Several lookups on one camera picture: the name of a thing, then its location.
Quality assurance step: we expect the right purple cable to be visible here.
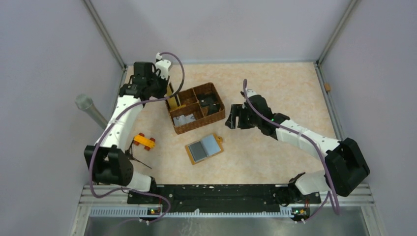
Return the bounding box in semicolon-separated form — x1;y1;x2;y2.
242;79;341;224

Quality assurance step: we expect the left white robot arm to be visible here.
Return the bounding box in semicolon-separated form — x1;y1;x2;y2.
84;53;172;203

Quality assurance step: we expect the small wooden block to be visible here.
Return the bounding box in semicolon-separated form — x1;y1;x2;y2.
323;83;331;92

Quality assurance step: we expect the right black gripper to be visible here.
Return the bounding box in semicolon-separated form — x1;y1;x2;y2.
226;104;261;129

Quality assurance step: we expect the black microphone tripod stand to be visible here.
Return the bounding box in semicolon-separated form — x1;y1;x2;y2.
125;143;153;170

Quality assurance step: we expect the white perforated cable tray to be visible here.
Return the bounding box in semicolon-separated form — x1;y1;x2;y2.
89;206;294;218

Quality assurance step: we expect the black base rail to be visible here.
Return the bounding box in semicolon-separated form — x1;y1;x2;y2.
127;184;321;213

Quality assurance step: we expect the orange leather card holder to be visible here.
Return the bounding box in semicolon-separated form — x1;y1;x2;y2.
185;133;224;165

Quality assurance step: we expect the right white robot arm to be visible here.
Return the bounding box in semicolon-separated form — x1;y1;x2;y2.
225;89;370;203

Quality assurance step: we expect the silver microphone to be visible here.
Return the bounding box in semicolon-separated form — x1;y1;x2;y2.
75;93;108;130

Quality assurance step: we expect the black card in basket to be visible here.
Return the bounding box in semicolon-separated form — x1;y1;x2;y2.
197;93;221;116

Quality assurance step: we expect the brown wicker divided basket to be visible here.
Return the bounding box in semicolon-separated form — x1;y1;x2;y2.
165;82;225;134

